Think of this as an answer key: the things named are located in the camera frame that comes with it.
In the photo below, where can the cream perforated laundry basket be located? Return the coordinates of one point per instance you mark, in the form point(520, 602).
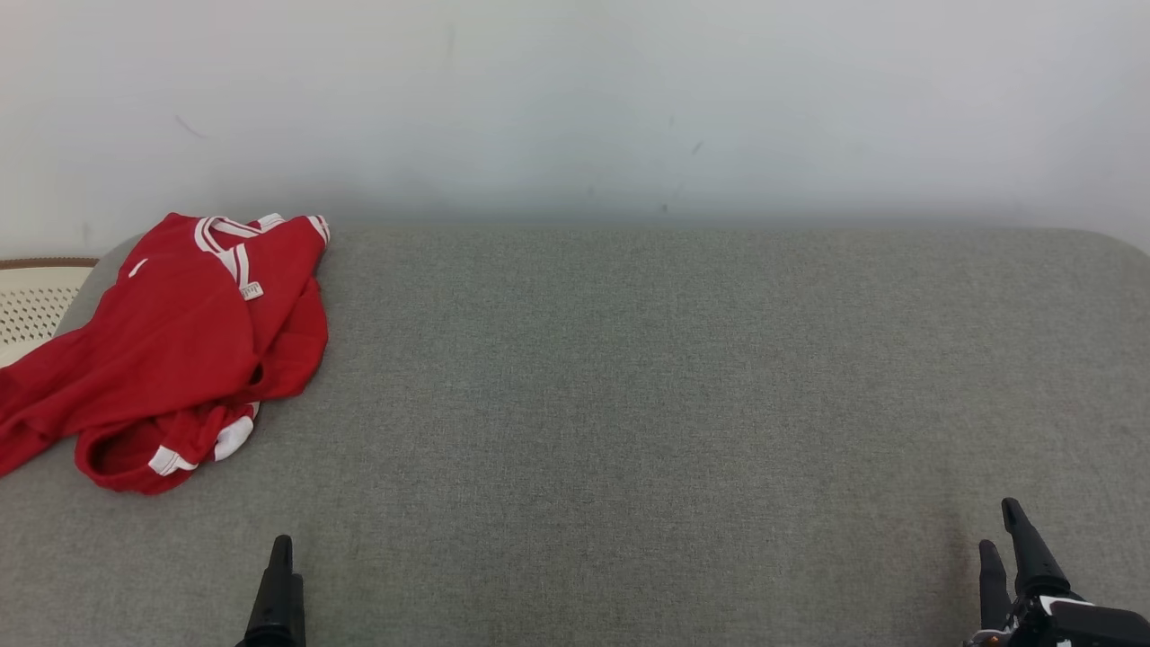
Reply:
point(36, 310)

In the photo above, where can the red basketball jersey white sleeves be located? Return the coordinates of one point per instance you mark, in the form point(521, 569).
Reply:
point(162, 332)

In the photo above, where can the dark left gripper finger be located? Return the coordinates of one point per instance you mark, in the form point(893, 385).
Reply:
point(274, 602)
point(297, 615)

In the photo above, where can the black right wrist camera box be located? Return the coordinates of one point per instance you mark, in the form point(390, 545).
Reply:
point(1105, 629)

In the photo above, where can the red shorts with white stripe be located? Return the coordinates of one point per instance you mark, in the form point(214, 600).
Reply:
point(298, 355)

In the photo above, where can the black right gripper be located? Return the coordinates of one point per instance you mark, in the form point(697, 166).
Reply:
point(1024, 629)

